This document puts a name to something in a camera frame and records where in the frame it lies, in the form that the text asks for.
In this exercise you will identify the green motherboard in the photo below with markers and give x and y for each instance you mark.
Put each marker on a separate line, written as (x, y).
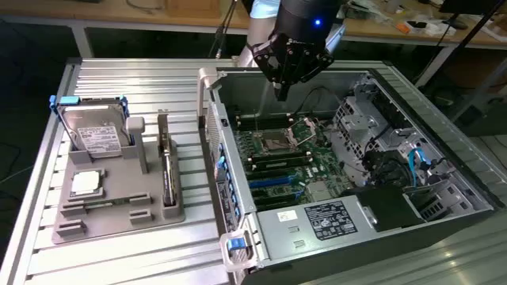
(317, 160)

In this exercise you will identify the black slanted pole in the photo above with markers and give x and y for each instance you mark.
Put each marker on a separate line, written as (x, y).
(476, 28)

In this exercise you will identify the grey power supply unit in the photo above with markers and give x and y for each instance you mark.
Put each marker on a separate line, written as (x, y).
(285, 234)

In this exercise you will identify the green RAM stick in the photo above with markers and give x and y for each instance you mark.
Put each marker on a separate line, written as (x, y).
(108, 203)

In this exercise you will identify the open black PC case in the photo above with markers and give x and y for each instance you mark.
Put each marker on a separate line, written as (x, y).
(436, 243)

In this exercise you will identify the metal socket cover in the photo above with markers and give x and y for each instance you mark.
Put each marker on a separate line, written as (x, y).
(308, 130)

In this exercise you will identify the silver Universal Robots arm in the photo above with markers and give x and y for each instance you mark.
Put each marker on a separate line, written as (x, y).
(258, 38)

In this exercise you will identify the silver CPU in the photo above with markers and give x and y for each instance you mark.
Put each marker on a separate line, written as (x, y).
(85, 184)

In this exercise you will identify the CPU socket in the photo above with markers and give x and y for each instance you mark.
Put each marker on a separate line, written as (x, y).
(276, 142)

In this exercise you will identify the black expansion slot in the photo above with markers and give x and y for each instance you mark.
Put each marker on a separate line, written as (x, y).
(277, 199)

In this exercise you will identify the hard disk in blue carrier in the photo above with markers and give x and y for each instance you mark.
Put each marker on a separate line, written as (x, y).
(95, 130)

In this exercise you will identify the silver chipset heatsink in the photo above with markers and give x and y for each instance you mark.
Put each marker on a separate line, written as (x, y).
(321, 190)

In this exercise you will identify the black graphics card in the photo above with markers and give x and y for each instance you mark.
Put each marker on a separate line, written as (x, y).
(169, 175)

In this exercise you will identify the black plastic air shroud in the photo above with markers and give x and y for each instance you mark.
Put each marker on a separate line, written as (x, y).
(385, 207)

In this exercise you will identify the black installed RAM stick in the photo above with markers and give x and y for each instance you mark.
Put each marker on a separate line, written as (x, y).
(281, 161)

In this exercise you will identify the wooden workbench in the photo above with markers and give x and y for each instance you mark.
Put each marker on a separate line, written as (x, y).
(120, 16)
(397, 37)

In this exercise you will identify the black monitor with stand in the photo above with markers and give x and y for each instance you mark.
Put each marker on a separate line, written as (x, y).
(456, 22)

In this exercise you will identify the small orange box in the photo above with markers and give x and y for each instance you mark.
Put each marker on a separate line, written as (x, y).
(404, 27)

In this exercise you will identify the metal disk bay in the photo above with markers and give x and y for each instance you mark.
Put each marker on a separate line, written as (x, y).
(357, 124)

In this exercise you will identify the grey plastic parts rack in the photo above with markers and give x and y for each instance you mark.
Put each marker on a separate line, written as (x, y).
(120, 216)

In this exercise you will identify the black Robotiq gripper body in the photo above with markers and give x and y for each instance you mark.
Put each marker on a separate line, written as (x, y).
(305, 17)

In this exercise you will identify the thin socket locking lever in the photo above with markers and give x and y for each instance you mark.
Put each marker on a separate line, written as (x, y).
(257, 121)

